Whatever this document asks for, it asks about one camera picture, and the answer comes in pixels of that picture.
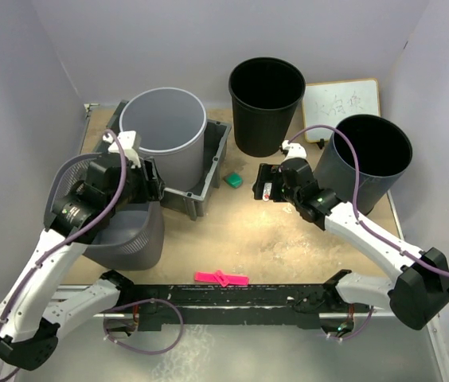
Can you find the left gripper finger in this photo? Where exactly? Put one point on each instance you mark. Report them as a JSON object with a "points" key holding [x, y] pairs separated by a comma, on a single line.
{"points": [[149, 171], [157, 188]]}

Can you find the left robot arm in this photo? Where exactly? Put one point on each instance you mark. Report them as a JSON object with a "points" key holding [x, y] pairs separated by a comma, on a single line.
{"points": [[30, 325]]}

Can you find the pink plastic clip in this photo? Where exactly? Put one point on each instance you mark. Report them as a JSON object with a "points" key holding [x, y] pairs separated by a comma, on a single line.
{"points": [[220, 278]]}

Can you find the green small block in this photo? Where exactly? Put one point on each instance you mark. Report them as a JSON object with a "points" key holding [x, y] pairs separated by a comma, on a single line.
{"points": [[234, 180]]}

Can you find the black round bin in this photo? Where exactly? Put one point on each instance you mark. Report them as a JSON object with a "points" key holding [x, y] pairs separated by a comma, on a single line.
{"points": [[265, 93]]}

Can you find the light grey round bin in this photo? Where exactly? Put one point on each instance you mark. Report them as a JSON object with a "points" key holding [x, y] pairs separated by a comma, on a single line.
{"points": [[170, 123]]}

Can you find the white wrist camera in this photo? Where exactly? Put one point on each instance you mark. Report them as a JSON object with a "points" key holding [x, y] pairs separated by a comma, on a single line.
{"points": [[129, 141], [292, 150]]}

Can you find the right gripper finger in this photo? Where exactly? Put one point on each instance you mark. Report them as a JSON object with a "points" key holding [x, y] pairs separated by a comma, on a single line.
{"points": [[269, 174], [257, 190]]}

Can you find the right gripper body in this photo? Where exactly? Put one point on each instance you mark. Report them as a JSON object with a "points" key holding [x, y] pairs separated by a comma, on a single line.
{"points": [[288, 192]]}

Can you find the grey plastic crate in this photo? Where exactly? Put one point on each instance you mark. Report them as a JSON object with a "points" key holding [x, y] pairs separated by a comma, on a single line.
{"points": [[192, 203]]}

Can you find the grey ribbed square bin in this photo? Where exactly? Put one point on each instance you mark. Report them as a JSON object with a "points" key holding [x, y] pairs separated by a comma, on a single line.
{"points": [[130, 240]]}

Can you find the white ruler set package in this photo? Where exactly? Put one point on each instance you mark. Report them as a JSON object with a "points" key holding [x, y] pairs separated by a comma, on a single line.
{"points": [[266, 192]]}

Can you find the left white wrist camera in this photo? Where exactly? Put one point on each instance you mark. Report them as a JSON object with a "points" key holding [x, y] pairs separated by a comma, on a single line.
{"points": [[129, 141]]}

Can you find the small whiteboard on stand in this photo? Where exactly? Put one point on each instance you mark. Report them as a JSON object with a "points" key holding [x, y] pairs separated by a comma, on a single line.
{"points": [[329, 103]]}

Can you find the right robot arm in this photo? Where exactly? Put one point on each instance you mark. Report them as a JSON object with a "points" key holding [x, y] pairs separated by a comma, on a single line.
{"points": [[416, 285]]}

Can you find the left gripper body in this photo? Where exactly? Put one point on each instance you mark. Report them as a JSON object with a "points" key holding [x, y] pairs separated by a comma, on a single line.
{"points": [[136, 187]]}

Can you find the dark blue round bin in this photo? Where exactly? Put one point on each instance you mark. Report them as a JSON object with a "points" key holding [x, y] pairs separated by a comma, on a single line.
{"points": [[383, 151]]}

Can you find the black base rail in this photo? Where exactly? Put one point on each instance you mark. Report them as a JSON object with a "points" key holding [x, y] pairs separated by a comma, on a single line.
{"points": [[299, 305]]}

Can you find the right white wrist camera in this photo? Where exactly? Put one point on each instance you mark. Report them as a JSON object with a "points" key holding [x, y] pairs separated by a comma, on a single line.
{"points": [[292, 150]]}

